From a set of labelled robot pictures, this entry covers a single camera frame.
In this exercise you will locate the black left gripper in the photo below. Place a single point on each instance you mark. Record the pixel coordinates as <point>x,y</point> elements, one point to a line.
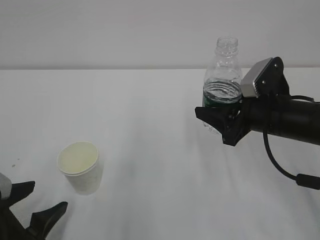
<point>41,223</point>

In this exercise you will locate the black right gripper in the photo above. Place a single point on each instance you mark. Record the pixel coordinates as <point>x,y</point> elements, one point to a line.
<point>233,121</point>

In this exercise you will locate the clear water bottle green label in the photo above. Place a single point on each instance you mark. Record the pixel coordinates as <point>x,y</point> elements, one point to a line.
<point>221,84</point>

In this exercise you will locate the white paper cup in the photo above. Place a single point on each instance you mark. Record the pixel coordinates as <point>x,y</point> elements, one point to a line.
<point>80,163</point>

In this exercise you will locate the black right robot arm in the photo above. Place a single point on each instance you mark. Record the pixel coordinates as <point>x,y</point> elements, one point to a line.
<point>266,106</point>

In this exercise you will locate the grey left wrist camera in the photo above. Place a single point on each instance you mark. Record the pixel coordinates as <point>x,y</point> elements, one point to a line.
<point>5,187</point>

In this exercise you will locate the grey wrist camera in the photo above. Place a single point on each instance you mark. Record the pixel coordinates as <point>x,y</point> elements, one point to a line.
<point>249,83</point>
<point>5,187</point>

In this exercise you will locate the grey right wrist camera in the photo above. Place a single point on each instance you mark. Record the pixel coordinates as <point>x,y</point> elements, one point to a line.
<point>249,83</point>

